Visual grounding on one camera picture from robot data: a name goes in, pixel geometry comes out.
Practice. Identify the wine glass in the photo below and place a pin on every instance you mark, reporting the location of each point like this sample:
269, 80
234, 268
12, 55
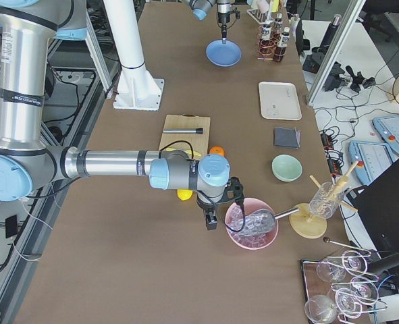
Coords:
320, 309
330, 271
354, 263
351, 297

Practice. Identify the metal ice scoop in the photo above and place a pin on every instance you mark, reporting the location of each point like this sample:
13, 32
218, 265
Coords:
261, 221

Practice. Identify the wooden cutting board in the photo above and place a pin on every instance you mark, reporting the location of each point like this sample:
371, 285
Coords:
192, 144

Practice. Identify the grey folded cloth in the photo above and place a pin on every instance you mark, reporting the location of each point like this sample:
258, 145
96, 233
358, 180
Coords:
287, 137

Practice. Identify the pink bowl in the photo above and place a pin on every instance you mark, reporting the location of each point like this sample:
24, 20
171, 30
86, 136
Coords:
251, 205

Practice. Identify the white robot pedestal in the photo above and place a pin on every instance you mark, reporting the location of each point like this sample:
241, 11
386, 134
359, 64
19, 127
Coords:
137, 89

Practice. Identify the clear ice cubes pile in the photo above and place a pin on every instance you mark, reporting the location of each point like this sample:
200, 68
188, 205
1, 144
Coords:
255, 241

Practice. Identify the wine glass back left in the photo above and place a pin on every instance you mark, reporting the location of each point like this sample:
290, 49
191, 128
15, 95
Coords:
330, 271

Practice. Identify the dark drink bottle right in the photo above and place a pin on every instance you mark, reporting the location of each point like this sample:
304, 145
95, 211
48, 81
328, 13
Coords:
281, 45

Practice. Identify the green bowl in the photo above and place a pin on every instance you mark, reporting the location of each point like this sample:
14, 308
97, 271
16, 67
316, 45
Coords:
286, 168

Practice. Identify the wine glass middle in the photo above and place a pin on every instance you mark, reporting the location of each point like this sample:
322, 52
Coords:
351, 297

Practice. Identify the orange fruit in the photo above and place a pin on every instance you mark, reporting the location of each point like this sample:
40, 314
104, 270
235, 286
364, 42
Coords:
218, 150

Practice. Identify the yellow lemon near bowl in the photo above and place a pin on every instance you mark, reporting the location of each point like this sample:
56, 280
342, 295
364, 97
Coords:
184, 194

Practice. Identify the blue plate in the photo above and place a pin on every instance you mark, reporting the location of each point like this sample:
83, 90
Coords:
223, 54

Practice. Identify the steel muddler bar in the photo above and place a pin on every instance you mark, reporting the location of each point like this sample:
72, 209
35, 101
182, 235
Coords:
183, 131

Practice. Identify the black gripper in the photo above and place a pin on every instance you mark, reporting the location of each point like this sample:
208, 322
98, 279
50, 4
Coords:
223, 17
207, 204

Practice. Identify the copper wire bottle rack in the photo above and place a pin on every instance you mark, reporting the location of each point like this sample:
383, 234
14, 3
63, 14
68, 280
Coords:
274, 40

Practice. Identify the black power strip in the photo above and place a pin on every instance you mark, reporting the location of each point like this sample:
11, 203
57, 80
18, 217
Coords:
333, 157

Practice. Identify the blue teach pendant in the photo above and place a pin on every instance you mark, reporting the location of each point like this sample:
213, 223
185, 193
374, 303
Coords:
388, 128
373, 157

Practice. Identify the blue teach pendant near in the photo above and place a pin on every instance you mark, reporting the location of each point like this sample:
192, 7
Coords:
373, 157

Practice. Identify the clear plastic cup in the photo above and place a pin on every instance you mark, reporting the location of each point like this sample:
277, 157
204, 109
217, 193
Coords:
325, 203

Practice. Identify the wire glass holder rack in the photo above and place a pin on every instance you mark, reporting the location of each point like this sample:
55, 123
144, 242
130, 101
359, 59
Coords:
313, 285

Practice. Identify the wine glass back right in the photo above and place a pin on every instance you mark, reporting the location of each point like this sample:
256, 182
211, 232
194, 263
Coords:
354, 263

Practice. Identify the wine glass front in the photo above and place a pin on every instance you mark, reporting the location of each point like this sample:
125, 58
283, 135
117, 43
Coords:
320, 309

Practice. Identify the wooden cup stand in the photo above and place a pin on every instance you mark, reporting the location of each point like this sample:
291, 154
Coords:
310, 226

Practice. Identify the dark drink bottle top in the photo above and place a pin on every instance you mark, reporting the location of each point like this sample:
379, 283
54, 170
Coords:
278, 23

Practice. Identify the dark drink bottle left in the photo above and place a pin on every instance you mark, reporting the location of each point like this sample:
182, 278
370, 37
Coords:
265, 40

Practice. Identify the cream rabbit tray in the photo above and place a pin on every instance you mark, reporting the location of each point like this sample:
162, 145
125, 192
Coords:
279, 101

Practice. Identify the black monitor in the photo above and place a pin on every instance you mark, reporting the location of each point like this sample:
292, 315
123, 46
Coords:
378, 208

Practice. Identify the dark drink bottle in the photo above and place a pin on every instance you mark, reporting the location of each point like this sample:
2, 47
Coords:
278, 23
281, 45
265, 40

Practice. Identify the long bar spoon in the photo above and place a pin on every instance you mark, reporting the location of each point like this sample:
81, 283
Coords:
330, 241

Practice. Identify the blue teach pendant far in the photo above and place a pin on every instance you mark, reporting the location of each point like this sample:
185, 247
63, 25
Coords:
388, 128

